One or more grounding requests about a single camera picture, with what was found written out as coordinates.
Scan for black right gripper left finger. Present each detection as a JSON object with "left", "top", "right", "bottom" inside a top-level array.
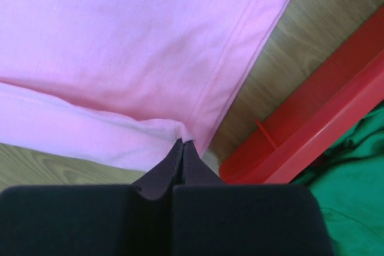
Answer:
[{"left": 1, "top": 140, "right": 183, "bottom": 255}]

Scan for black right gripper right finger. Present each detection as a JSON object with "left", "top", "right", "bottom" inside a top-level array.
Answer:
[{"left": 172, "top": 141, "right": 334, "bottom": 255}]

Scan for light pink t shirt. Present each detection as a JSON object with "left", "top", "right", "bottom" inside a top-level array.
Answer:
[{"left": 1, "top": 0, "right": 290, "bottom": 171}]

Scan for green t shirt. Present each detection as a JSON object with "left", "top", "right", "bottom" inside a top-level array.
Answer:
[{"left": 293, "top": 103, "right": 383, "bottom": 255}]

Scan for red plastic bin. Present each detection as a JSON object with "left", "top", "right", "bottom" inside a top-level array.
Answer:
[{"left": 219, "top": 8, "right": 383, "bottom": 184}]

